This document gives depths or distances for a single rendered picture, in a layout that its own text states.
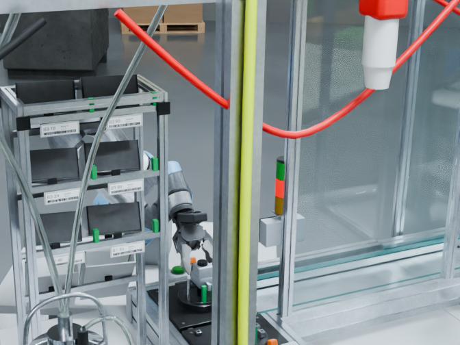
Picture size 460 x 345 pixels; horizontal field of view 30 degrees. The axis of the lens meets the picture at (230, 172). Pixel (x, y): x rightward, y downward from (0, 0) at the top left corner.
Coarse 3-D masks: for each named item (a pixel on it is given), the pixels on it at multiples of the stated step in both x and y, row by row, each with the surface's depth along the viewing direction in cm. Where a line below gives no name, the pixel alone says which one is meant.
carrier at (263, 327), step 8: (256, 320) 238; (264, 320) 238; (200, 328) 233; (208, 328) 233; (256, 328) 221; (264, 328) 234; (272, 328) 234; (184, 336) 230; (192, 336) 229; (200, 336) 229; (208, 336) 229; (256, 336) 222; (264, 336) 225; (272, 336) 230; (280, 336) 230; (192, 344) 225; (200, 344) 225; (208, 344) 225; (256, 344) 222; (264, 344) 223; (280, 344) 226; (288, 344) 222; (296, 344) 222
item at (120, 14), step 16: (128, 16) 96; (32, 32) 89; (144, 32) 97; (432, 32) 116; (160, 48) 98; (416, 48) 115; (176, 64) 100; (400, 64) 115; (192, 80) 101; (208, 96) 103; (368, 96) 114; (336, 112) 113; (272, 128) 108; (320, 128) 112
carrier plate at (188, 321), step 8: (176, 288) 254; (152, 296) 251; (176, 296) 250; (176, 304) 246; (176, 312) 241; (184, 312) 241; (192, 312) 241; (200, 312) 241; (208, 312) 241; (176, 320) 237; (184, 320) 237; (192, 320) 237; (200, 320) 237; (208, 320) 237; (176, 328) 235; (184, 328) 234
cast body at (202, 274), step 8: (200, 264) 243; (208, 264) 244; (192, 272) 246; (200, 272) 241; (208, 272) 243; (192, 280) 247; (200, 280) 242; (208, 280) 243; (200, 288) 243; (208, 288) 241
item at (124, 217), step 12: (108, 204) 210; (120, 204) 210; (132, 204) 211; (84, 216) 214; (96, 216) 209; (108, 216) 209; (120, 216) 210; (132, 216) 211; (84, 228) 217; (96, 228) 208; (108, 228) 209; (120, 228) 210; (132, 228) 211
